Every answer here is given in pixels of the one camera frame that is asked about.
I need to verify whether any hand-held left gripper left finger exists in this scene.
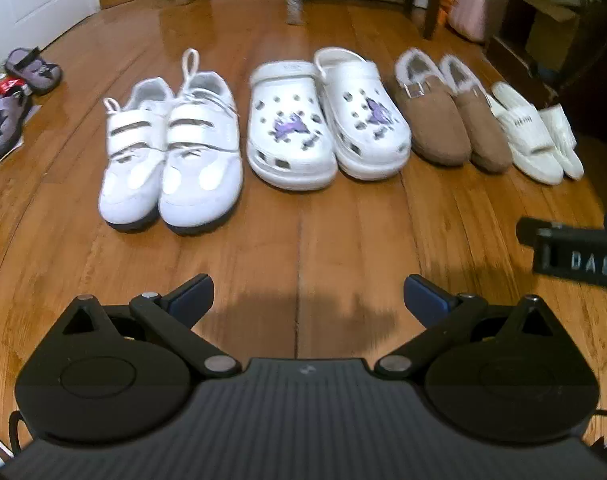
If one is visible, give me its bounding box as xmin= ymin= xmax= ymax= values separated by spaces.
xmin=44 ymin=274 xmax=242 ymax=378

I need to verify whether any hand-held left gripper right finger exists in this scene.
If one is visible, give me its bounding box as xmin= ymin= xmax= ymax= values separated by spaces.
xmin=374 ymin=274 xmax=581 ymax=378

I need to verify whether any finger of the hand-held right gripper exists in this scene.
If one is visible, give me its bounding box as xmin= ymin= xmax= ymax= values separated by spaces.
xmin=516 ymin=216 xmax=564 ymax=247

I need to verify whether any cream slide slipper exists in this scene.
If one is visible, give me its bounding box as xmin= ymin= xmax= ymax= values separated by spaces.
xmin=538 ymin=104 xmax=585 ymax=181
xmin=491 ymin=81 xmax=565 ymax=186

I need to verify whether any brown fur-lined slipper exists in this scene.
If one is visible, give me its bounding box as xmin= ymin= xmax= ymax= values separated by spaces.
xmin=393 ymin=49 xmax=473 ymax=167
xmin=439 ymin=54 xmax=513 ymax=174

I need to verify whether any white strap sneaker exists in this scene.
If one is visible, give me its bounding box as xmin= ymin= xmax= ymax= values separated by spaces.
xmin=98 ymin=77 xmax=177 ymax=233
xmin=158 ymin=49 xmax=244 ymax=237

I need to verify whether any white clog with purple charm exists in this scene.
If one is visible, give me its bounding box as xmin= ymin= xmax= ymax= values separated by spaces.
xmin=313 ymin=47 xmax=413 ymax=181
xmin=248 ymin=60 xmax=339 ymax=192

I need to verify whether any open cardboard box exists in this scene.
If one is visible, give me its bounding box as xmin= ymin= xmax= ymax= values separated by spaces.
xmin=526 ymin=0 xmax=607 ymax=73

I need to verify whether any dark wooden cabinet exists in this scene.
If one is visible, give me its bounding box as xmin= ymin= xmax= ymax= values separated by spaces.
xmin=483 ymin=0 xmax=607 ymax=111

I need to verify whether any pink bag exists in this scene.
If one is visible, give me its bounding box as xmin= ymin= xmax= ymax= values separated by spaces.
xmin=448 ymin=0 xmax=487 ymax=43

